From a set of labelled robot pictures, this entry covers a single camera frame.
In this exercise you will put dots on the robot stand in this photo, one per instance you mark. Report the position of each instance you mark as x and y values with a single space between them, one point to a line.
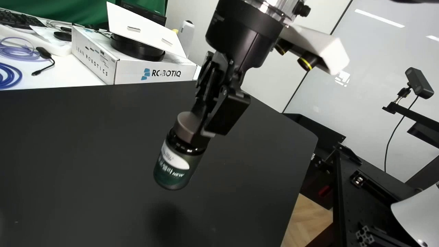
370 199

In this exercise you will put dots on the small black round lid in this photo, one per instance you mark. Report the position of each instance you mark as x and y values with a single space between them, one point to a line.
62 35

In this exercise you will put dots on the white cardboard box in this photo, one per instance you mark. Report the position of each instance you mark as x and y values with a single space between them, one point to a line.
137 70

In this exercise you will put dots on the black round disc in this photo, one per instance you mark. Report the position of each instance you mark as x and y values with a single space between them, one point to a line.
133 48

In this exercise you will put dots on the green cloth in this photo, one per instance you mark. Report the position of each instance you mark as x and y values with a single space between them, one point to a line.
68 8

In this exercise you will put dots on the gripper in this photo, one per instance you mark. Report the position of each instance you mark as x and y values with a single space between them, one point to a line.
240 31

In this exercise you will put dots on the black keyboard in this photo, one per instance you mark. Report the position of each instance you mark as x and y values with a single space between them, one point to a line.
17 19

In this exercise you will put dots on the camera on mount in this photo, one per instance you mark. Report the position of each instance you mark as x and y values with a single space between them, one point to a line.
419 82

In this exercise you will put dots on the dark glass bottle grey cap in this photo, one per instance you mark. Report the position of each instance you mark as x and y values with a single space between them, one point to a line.
176 161

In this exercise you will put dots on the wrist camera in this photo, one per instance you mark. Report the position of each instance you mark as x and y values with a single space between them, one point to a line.
319 46

